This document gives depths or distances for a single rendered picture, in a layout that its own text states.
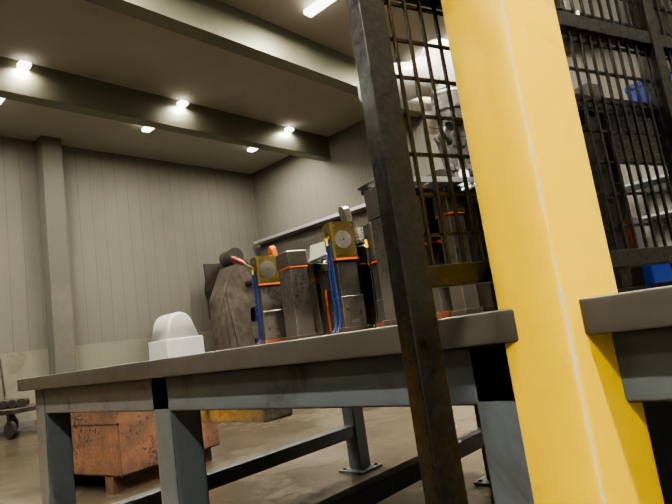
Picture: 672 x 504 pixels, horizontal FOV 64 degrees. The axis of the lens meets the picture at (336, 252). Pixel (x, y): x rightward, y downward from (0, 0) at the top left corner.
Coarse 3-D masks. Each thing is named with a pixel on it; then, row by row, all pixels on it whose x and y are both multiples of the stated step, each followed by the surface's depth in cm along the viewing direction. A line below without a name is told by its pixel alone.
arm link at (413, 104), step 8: (408, 64) 149; (408, 72) 148; (408, 80) 148; (400, 88) 149; (408, 88) 149; (360, 96) 154; (400, 96) 151; (408, 96) 151; (416, 96) 152; (408, 104) 170; (416, 104) 172; (424, 104) 175; (432, 112) 182; (432, 120) 193
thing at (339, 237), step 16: (336, 224) 170; (352, 224) 173; (336, 240) 169; (352, 240) 172; (336, 256) 168; (352, 256) 170; (336, 272) 169; (352, 272) 170; (336, 288) 167; (352, 288) 169; (336, 304) 167; (352, 304) 167; (336, 320) 168; (352, 320) 166
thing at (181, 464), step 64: (128, 384) 136; (192, 384) 117; (256, 384) 102; (320, 384) 91; (384, 384) 82; (448, 384) 74; (640, 384) 58; (64, 448) 176; (192, 448) 125; (320, 448) 256; (512, 448) 68
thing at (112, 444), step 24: (72, 432) 323; (96, 432) 309; (120, 432) 298; (144, 432) 310; (216, 432) 352; (96, 456) 308; (120, 456) 296; (144, 456) 307; (120, 480) 303; (144, 480) 314
